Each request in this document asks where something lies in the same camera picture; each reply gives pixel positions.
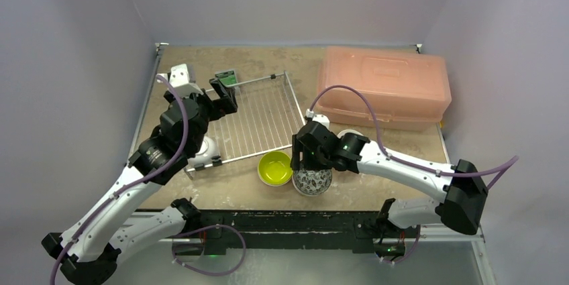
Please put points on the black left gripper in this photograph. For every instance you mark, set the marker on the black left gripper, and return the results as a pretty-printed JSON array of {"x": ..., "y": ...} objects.
[{"x": 219, "y": 107}]

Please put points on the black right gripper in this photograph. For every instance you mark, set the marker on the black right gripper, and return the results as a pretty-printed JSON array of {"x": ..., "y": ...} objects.
[{"x": 304, "y": 152}]

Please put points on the white orange bowl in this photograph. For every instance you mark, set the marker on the white orange bowl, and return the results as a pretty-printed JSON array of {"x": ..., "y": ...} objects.
[{"x": 346, "y": 131}]

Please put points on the black white patterned bowl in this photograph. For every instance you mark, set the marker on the black white patterned bowl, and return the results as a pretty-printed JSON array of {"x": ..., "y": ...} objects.
[{"x": 312, "y": 182}]

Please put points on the plain white bowl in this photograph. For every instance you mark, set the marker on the plain white bowl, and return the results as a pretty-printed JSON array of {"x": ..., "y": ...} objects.
[{"x": 208, "y": 150}]

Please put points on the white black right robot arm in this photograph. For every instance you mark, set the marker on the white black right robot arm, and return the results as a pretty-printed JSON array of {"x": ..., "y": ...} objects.
[{"x": 455, "y": 195}]

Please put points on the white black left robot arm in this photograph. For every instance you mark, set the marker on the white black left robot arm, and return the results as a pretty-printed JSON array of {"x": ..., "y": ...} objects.
[{"x": 92, "y": 249}]

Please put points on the green white card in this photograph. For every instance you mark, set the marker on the green white card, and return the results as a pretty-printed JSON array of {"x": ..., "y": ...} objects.
[{"x": 228, "y": 77}]

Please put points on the yellow green bowl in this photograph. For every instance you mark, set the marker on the yellow green bowl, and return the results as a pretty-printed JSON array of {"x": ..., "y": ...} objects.
[{"x": 274, "y": 168}]

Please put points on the pink plastic storage box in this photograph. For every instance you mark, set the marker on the pink plastic storage box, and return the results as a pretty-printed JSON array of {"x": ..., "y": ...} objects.
[{"x": 407, "y": 90}]

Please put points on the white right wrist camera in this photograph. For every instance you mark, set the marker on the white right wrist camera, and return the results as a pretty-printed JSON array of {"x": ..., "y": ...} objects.
[{"x": 310, "y": 115}]

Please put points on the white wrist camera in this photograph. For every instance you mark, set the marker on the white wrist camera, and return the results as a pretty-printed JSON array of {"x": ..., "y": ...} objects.
[
  {"x": 183, "y": 80},
  {"x": 310, "y": 115}
]

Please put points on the silver wire dish rack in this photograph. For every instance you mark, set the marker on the silver wire dish rack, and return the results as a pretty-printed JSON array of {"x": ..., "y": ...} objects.
[{"x": 268, "y": 115}]

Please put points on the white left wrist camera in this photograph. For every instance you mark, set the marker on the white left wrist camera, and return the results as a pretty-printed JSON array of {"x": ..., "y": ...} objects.
[{"x": 183, "y": 80}]

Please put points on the black aluminium mounting rail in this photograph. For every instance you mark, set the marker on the black aluminium mounting rail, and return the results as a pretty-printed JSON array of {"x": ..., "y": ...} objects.
[{"x": 356, "y": 231}]

